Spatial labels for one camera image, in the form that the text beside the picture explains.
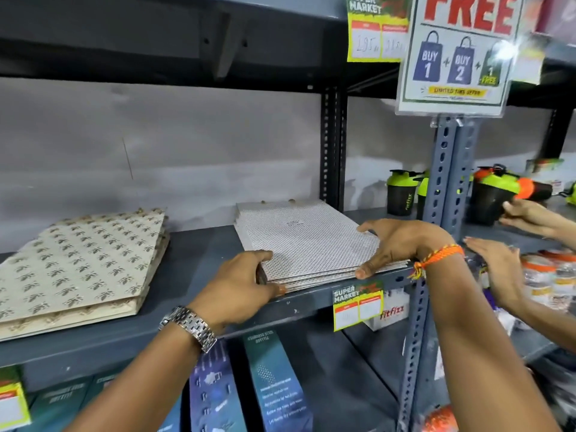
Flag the blue printed bottle box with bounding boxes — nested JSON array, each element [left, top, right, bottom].
[[188, 341, 248, 432]]

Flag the white product box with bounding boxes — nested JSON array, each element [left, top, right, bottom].
[[364, 289, 410, 332]]

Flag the person's left forearm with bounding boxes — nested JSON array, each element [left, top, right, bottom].
[[67, 320, 204, 432]]

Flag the clear jar orange lid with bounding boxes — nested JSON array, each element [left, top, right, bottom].
[[520, 254, 557, 307], [553, 251, 576, 311]]

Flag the grey metal shelving rack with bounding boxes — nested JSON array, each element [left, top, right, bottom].
[[0, 0, 576, 432]]

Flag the orange thread bracelet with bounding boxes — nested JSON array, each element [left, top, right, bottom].
[[408, 244, 465, 281]]

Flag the person's right forearm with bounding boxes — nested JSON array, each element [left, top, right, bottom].
[[423, 254, 561, 432]]

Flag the stack of leaf-patterned bags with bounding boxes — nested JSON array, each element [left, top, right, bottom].
[[0, 208, 171, 343]]

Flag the stack of white dotted bags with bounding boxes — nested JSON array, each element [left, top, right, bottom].
[[233, 199, 410, 294]]

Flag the teal bottle box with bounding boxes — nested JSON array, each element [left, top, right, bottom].
[[242, 330, 314, 432]]

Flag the yellow green price tag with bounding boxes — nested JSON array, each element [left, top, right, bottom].
[[331, 282, 384, 333], [0, 365, 32, 432], [346, 0, 413, 63], [513, 35, 548, 86]]

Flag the black shaker bottle green lid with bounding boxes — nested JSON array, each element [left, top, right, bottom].
[[415, 171, 434, 221], [467, 165, 523, 226], [386, 169, 424, 217]]

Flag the person's right hand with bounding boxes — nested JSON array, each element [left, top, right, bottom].
[[355, 219, 456, 281]]

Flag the blue-grey perforated upright post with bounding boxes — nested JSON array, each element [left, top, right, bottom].
[[398, 114, 482, 432]]

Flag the white promotional sign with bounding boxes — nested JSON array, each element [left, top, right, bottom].
[[395, 0, 526, 118]]

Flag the small green shelf label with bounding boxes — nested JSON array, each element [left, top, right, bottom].
[[525, 157, 564, 174]]

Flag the silver metal wristwatch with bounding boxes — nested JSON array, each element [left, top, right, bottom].
[[158, 305, 218, 354]]

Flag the person's left hand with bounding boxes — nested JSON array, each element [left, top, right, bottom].
[[188, 250, 287, 332]]

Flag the dark green bottle box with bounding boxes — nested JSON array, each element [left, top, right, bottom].
[[18, 377, 93, 432], [80, 362, 131, 401]]

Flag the orange round item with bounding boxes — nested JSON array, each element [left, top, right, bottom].
[[418, 404, 461, 432]]

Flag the black shaker bottle orange lid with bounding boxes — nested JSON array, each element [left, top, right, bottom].
[[514, 177, 554, 204]]

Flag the dark perforated upright post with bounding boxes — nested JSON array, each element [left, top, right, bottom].
[[320, 85, 348, 213]]

